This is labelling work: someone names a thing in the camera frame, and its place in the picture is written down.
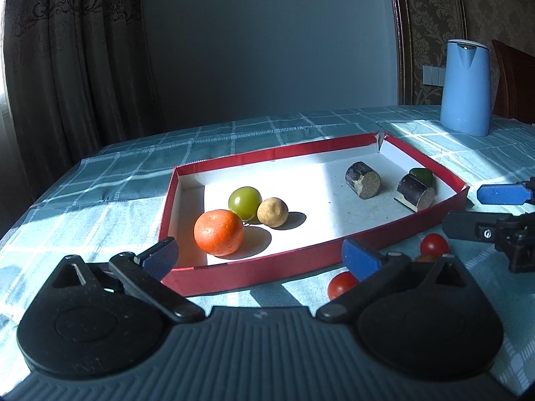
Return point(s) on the red cherry tomato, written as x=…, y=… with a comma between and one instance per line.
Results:
x=434, y=245
x=340, y=284

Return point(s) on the green tomato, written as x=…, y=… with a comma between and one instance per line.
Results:
x=244, y=202

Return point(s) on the dark wooden chair back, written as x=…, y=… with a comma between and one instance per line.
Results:
x=515, y=93

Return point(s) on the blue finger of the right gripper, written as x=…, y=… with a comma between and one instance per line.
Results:
x=506, y=194
x=484, y=227

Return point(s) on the blue kettle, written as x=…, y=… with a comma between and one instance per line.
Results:
x=467, y=93

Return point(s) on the small tan longan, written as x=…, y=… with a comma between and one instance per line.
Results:
x=272, y=212

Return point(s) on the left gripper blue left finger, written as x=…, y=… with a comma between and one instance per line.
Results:
x=141, y=276

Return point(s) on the brown patterned curtain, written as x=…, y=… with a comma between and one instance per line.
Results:
x=78, y=79

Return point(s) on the orange tangerine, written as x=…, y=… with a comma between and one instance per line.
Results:
x=219, y=232

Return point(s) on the green cucumber piece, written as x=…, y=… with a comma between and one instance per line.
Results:
x=424, y=175

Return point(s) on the teal plaid tablecloth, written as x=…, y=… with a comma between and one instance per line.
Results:
x=113, y=201

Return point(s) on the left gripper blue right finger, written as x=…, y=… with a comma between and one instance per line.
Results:
x=378, y=275

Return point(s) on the brown kiwi fruit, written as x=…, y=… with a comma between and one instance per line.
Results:
x=427, y=258

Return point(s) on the red shallow cardboard box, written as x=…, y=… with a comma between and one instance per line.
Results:
x=323, y=209

